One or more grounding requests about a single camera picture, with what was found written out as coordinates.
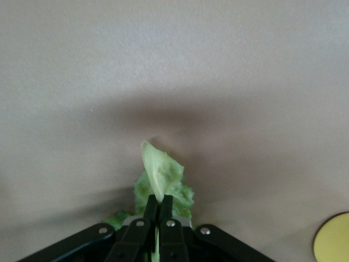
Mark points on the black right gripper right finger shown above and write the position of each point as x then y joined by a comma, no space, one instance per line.
171,240

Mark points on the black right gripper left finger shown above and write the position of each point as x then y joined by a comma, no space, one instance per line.
136,237

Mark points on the green lettuce leaf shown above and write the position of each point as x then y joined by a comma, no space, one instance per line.
161,169

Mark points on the yellow mustard squeeze bottle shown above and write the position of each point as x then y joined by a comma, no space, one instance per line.
332,240

